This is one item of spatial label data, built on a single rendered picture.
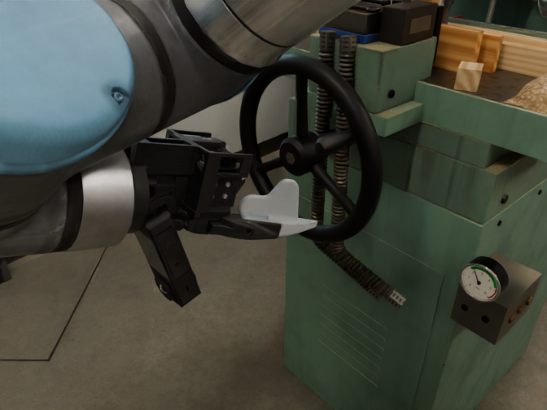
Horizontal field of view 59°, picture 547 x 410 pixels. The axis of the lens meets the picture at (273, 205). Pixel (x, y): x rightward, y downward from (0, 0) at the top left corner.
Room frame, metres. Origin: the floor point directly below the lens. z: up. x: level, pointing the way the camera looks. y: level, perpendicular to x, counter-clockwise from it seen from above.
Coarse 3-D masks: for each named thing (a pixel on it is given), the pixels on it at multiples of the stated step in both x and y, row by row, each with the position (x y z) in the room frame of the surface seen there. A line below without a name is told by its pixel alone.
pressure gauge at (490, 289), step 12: (468, 264) 0.55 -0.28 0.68; (480, 264) 0.54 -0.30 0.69; (492, 264) 0.54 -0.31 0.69; (468, 276) 0.55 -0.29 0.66; (480, 276) 0.54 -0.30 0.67; (492, 276) 0.52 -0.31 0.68; (504, 276) 0.53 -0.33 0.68; (468, 288) 0.55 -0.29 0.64; (480, 288) 0.53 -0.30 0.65; (492, 288) 0.52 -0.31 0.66; (504, 288) 0.52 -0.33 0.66; (480, 300) 0.53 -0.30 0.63; (492, 300) 0.51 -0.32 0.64
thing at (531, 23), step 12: (456, 0) 1.06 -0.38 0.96; (468, 0) 1.04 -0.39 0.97; (480, 0) 1.02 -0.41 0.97; (504, 0) 0.99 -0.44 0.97; (516, 0) 0.97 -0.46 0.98; (456, 12) 1.06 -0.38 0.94; (468, 12) 1.04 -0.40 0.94; (480, 12) 1.02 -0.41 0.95; (504, 12) 0.99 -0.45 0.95; (516, 12) 0.97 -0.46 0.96; (528, 12) 0.95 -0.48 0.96; (504, 24) 0.98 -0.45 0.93; (516, 24) 0.96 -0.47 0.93; (528, 24) 0.95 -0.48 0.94; (540, 24) 0.93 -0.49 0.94
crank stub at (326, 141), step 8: (328, 136) 0.55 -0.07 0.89; (336, 136) 0.55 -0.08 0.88; (344, 136) 0.56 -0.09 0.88; (352, 136) 0.57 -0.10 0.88; (320, 144) 0.54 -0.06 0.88; (328, 144) 0.54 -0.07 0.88; (336, 144) 0.54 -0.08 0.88; (344, 144) 0.55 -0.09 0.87; (320, 152) 0.54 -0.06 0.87; (328, 152) 0.53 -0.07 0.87
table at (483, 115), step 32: (416, 96) 0.72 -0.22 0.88; (448, 96) 0.68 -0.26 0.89; (480, 96) 0.65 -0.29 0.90; (512, 96) 0.65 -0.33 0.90; (384, 128) 0.65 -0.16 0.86; (448, 128) 0.67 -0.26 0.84; (480, 128) 0.64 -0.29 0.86; (512, 128) 0.60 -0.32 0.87; (544, 128) 0.58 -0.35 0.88; (544, 160) 0.57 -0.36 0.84
